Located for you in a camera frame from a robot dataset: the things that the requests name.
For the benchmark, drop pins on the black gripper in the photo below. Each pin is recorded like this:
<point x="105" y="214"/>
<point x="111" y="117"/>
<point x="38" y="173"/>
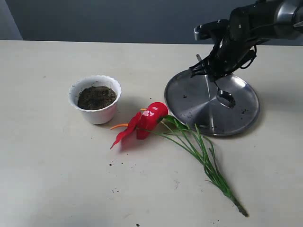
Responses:
<point x="226" y="58"/>

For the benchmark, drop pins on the stainless steel spork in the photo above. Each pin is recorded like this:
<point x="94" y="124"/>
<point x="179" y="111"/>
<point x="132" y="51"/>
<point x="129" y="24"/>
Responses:
<point x="223" y="97"/>

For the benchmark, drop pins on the red artificial flower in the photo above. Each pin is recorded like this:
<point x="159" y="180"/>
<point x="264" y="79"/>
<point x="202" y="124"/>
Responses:
<point x="155" y="119"/>

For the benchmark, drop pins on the white scalloped flower pot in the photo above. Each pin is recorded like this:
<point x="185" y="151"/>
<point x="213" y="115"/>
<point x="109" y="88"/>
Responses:
<point x="99" y="116"/>

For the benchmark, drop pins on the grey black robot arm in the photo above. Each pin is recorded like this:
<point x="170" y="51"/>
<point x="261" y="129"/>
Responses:
<point x="236" y="39"/>

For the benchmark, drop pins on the round stainless steel plate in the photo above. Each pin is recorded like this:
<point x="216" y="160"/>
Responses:
<point x="186" y="99"/>

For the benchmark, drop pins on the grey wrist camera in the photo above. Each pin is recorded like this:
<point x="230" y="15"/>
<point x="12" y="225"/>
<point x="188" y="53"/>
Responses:
<point x="214" y="30"/>

